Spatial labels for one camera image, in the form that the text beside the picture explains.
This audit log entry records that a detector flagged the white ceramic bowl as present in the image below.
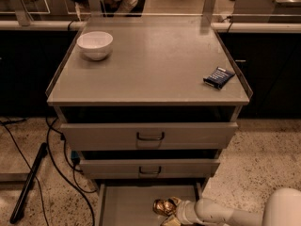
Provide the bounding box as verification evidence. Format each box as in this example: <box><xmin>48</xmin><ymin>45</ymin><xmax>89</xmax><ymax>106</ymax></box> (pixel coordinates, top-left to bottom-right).
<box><xmin>76</xmin><ymin>31</ymin><xmax>113</xmax><ymax>61</ymax></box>

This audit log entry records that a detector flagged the crushed orange can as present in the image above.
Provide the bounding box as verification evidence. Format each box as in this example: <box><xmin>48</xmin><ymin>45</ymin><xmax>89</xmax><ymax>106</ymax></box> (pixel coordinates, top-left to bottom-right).
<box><xmin>152</xmin><ymin>199</ymin><xmax>176</xmax><ymax>217</ymax></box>

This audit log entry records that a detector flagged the grey metal drawer cabinet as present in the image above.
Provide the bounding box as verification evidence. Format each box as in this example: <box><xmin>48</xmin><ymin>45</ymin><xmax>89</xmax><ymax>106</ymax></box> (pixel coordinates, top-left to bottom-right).
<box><xmin>45</xmin><ymin>14</ymin><xmax>254</xmax><ymax>226</ymax></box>

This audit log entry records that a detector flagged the grey top drawer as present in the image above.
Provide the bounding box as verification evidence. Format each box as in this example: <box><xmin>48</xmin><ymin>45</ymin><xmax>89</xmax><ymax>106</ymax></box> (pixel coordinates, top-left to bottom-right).
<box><xmin>61</xmin><ymin>122</ymin><xmax>238</xmax><ymax>151</ymax></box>

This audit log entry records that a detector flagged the grey middle drawer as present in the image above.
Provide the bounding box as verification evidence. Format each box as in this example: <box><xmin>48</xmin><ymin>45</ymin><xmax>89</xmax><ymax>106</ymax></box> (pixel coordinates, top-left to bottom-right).
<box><xmin>80</xmin><ymin>159</ymin><xmax>219</xmax><ymax>179</ymax></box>

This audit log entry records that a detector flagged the white railing bar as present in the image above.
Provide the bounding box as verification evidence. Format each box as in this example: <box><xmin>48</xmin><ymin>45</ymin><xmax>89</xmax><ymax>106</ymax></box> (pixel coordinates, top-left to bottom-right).
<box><xmin>0</xmin><ymin>21</ymin><xmax>301</xmax><ymax>34</ymax></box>

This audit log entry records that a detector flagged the grey bottom drawer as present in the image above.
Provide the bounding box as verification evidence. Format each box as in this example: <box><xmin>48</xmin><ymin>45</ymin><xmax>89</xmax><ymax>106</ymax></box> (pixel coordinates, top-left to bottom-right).
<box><xmin>95</xmin><ymin>179</ymin><xmax>206</xmax><ymax>226</ymax></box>

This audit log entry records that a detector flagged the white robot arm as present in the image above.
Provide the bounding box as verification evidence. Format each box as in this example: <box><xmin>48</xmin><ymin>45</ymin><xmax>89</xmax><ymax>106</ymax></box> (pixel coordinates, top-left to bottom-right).
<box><xmin>152</xmin><ymin>188</ymin><xmax>301</xmax><ymax>226</ymax></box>

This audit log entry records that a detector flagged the dark blue snack packet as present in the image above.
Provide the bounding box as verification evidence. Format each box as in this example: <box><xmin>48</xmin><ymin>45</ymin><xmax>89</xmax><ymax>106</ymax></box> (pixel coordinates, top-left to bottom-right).
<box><xmin>203</xmin><ymin>67</ymin><xmax>235</xmax><ymax>89</ymax></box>

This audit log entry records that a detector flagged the grey drawer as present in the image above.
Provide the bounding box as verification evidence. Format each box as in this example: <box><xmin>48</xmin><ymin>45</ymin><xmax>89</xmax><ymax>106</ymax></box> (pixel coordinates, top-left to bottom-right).
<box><xmin>61</xmin><ymin>122</ymin><xmax>238</xmax><ymax>151</ymax></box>
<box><xmin>80</xmin><ymin>159</ymin><xmax>219</xmax><ymax>179</ymax></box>
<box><xmin>95</xmin><ymin>179</ymin><xmax>206</xmax><ymax>226</ymax></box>

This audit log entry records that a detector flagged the black power strip bar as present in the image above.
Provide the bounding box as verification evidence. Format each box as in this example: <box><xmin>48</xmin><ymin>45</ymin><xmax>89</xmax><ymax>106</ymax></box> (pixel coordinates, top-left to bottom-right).
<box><xmin>9</xmin><ymin>143</ymin><xmax>47</xmax><ymax>224</ymax></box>

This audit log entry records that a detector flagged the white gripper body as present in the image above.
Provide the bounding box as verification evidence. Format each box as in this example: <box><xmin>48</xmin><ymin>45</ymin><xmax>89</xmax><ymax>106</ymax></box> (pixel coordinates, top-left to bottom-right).
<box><xmin>176</xmin><ymin>201</ymin><xmax>199</xmax><ymax>225</ymax></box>

